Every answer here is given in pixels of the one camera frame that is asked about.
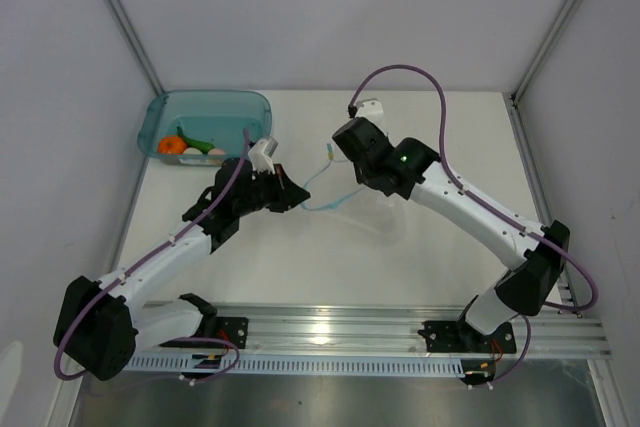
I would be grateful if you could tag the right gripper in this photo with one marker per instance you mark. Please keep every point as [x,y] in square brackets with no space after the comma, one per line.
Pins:
[358,174]

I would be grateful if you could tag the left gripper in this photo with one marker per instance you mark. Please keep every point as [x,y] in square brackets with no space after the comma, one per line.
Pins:
[291,193]

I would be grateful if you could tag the clear zip top bag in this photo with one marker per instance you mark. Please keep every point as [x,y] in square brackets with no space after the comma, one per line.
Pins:
[336,194]

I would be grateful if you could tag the green toy pepper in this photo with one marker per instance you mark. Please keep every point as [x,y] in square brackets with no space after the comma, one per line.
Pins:
[202,146]

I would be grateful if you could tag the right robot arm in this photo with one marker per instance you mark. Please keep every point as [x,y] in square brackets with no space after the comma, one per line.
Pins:
[529,251]

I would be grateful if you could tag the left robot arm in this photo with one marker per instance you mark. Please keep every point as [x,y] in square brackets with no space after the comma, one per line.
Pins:
[103,323]

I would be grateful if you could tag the teal plastic tub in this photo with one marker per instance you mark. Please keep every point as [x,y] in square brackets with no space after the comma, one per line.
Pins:
[216,116]

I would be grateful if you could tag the white toy egg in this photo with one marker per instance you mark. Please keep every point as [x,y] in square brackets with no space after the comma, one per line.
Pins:
[192,151]

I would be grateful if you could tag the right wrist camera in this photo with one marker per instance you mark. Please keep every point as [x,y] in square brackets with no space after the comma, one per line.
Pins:
[370,109]

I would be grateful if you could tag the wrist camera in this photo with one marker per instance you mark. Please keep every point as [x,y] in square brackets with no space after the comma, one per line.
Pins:
[370,109]
[260,155]

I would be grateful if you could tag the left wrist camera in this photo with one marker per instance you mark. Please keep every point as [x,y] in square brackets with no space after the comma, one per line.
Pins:
[260,155]

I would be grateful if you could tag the aluminium mounting rail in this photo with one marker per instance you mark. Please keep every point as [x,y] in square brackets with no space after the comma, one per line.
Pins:
[335,331]

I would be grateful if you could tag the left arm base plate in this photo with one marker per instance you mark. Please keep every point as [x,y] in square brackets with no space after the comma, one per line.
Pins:
[230,329]

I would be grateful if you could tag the slotted cable duct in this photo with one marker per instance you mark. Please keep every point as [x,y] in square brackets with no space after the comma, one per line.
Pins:
[414,367]

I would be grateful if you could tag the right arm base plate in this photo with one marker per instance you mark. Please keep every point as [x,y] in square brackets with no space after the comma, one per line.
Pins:
[442,336]

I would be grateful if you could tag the left frame post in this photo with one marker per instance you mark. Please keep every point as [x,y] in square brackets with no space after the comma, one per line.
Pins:
[135,45]

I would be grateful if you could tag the frame post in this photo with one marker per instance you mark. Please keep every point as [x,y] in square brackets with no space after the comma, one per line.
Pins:
[553,34]
[135,45]

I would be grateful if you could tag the right frame post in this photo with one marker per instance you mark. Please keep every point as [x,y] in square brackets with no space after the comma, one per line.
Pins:
[553,34]

